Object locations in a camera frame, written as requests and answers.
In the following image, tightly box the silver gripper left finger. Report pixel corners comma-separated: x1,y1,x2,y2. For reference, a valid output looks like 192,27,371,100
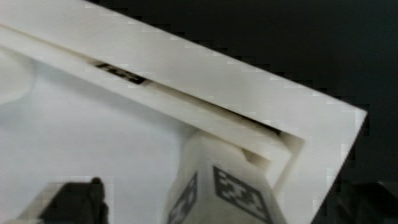
39,177,108,224

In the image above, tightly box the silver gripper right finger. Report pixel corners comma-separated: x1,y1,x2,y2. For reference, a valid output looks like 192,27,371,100
334,181,398,224

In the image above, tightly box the white table leg with tag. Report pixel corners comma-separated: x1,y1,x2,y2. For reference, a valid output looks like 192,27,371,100
162,131,288,224

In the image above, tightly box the white square table top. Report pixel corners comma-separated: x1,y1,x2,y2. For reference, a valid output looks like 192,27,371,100
0,25,293,224

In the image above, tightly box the white front fence wall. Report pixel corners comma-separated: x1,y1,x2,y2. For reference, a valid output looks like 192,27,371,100
0,0,366,224

